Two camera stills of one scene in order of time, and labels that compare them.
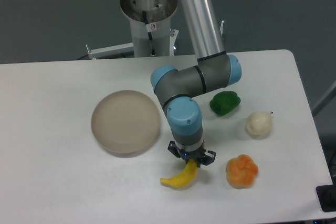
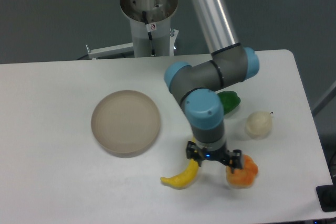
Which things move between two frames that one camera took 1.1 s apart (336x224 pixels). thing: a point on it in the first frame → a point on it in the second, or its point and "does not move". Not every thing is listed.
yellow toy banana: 187,176 does not move
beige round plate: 125,123 does not move
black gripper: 209,156 → 222,155
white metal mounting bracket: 95,54 does not move
